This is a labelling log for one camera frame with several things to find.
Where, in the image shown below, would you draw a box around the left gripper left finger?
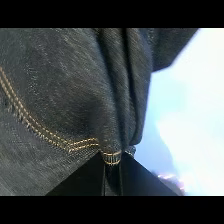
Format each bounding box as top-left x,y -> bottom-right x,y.
45,153 -> 107,197

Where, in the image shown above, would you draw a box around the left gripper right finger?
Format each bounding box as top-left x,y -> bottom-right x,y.
119,153 -> 178,197

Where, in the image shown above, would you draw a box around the dark blue jeans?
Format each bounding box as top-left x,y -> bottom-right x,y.
0,27 -> 200,197

